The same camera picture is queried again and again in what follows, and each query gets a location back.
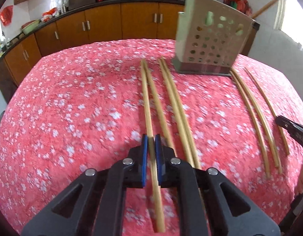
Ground wooden chopstick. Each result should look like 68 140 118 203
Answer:
161 58 201 169
158 59 194 167
230 70 271 179
230 69 283 178
244 67 290 156
140 59 166 233
142 59 176 155

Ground brown lower kitchen cabinets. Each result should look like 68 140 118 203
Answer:
0 0 185 102

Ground red floral tablecloth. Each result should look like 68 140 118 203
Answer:
0 40 303 232

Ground perforated metal utensil holder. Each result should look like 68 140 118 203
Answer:
172 0 255 76

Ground red bags and bottles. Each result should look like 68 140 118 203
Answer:
223 0 252 16

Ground green basin on counter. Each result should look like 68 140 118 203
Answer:
21 19 41 35

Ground red white toy on counter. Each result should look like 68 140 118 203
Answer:
41 7 60 22

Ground red plastic bag on wall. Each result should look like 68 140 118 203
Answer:
0 5 14 27

